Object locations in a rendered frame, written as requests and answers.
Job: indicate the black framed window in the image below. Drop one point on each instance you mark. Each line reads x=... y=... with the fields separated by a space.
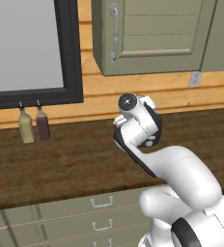
x=23 y=41

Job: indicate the yellow-green sauce bottle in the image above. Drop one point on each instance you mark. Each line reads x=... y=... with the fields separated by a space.
x=26 y=127

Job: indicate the dark red sauce bottle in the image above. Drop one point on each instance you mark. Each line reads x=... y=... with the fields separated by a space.
x=43 y=127

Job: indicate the plain green wall cupboard door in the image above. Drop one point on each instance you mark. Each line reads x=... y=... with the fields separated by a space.
x=221 y=35

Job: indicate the green drawer front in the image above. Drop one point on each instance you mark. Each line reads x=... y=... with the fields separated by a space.
x=62 y=230
x=78 y=242
x=62 y=209

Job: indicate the green panelled wall cupboard door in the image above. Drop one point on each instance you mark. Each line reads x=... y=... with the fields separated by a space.
x=159 y=35

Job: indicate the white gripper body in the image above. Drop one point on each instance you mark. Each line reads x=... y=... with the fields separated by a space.
x=119 y=120

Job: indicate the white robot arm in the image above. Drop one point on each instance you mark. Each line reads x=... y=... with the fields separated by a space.
x=184 y=173

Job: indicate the grey wall power outlet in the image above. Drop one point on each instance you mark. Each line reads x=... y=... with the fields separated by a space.
x=195 y=79

